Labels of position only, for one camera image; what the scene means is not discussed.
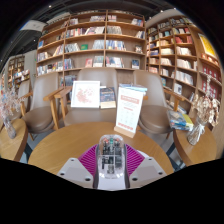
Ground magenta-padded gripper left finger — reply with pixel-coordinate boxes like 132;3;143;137
56;144;100;190

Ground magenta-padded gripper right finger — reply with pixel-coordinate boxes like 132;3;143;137
123;143;168;190

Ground transparent computer mouse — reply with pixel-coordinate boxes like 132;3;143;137
95;133;127;191

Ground beige armchair wooden arms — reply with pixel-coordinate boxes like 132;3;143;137
53;67;129;127
21;71;73;135
16;79;34;118
133;69;188;136

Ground round wooden side table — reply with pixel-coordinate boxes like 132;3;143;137
172;118;218;167
0;118;29;163

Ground stack of blue books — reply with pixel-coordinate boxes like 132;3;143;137
166;109;194;132

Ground glass vase white dried flowers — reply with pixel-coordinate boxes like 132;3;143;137
186;74;222;147

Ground white red standing sign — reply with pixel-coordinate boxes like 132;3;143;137
113;86;145;139

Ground white framed picture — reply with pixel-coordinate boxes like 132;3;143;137
70;80;101;109

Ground glass vase pink dried flowers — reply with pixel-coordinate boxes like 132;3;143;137
0;84;26;140

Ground dark cover standing book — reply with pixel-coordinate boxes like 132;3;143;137
99;86;117;110

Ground light blue flat book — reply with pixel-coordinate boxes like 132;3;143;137
118;83;148;97

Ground distant wooden bookshelf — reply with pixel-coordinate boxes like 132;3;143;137
6;54;31;91

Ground white hanging ceiling panel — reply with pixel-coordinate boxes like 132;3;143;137
19;19;48;33

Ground wide wooden wall bookshelf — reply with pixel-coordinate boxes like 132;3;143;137
35;9;148;88

